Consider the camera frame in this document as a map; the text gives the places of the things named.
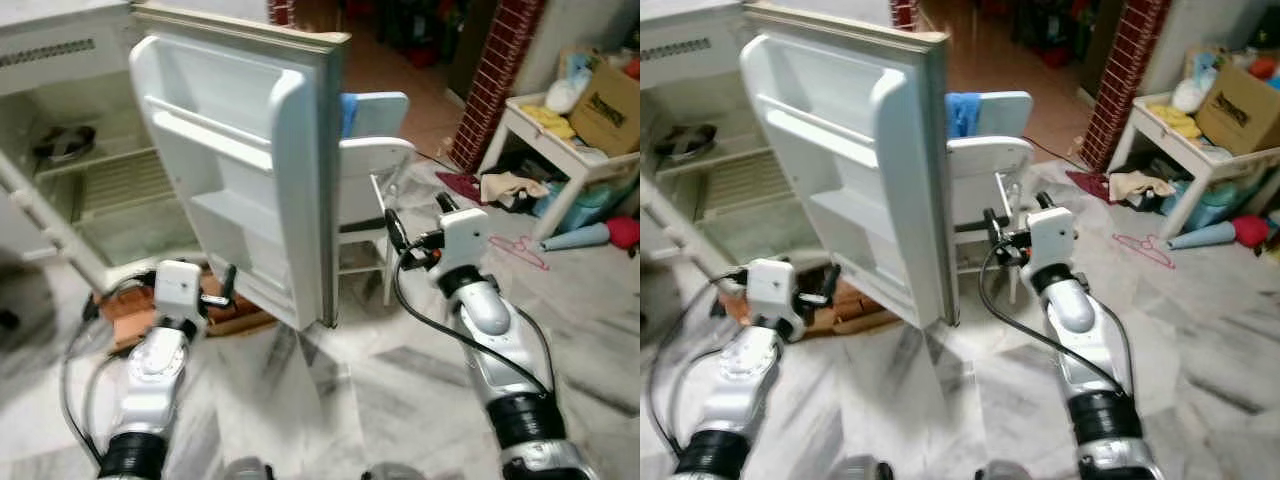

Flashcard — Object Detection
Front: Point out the grey fridge door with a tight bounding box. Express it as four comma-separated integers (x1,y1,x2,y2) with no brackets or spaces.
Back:
739,2,952,330
129,4,352,332

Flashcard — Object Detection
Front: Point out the brown wooden fridge base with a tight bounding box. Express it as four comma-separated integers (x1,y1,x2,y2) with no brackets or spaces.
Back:
718,272,903,338
98,264,278,353

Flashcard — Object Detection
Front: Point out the dark red cloth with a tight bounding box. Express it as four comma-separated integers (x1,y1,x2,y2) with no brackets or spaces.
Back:
1064,169,1113,200
434,171,487,202

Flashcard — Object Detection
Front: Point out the white plastic chair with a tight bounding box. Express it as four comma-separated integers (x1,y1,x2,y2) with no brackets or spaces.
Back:
945,90,1037,303
335,91,417,307

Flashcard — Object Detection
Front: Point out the beige crumpled cloth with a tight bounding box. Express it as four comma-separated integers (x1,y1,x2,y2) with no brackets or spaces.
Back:
479,171,550,210
1107,169,1177,207

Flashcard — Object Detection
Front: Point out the pink clothes hanger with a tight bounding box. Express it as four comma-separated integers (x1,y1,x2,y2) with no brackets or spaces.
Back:
1111,232,1178,270
487,234,552,272

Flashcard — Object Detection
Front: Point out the red brick pillar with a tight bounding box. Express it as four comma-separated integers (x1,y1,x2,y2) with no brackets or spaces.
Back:
1079,0,1173,173
449,0,548,173

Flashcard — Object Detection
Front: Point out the light blue cone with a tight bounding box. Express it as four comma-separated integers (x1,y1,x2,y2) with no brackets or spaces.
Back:
1164,221,1242,252
539,221,612,252

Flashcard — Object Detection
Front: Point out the yellow bundle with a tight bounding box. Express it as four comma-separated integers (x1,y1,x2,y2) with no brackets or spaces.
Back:
1147,102,1207,142
524,102,579,142

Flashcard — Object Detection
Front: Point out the white small table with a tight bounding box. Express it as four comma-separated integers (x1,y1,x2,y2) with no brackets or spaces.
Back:
1119,91,1280,242
494,92,641,242

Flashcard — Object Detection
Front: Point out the white plastic bag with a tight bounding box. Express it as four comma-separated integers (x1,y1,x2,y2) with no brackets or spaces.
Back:
544,77,592,114
1171,77,1212,114

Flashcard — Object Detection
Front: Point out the robot left leg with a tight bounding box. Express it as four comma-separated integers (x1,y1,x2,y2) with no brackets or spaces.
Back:
835,457,896,480
222,457,276,480

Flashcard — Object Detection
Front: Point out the red ball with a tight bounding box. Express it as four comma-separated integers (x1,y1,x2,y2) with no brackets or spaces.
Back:
604,214,641,250
1231,214,1273,250

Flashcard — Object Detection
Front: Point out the printed brown cardboard box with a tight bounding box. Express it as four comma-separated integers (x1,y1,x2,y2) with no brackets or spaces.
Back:
1194,64,1280,157
567,64,641,157

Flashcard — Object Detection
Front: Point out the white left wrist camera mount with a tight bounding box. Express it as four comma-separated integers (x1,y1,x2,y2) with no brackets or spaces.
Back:
747,258,802,323
154,260,205,323

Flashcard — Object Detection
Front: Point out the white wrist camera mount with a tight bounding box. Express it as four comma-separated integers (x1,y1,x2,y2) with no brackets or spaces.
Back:
436,207,492,277
154,260,205,323
1026,205,1079,273
747,258,802,323

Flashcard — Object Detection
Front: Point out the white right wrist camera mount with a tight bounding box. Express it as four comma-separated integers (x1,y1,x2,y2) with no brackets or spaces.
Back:
1026,205,1079,273
436,207,492,277

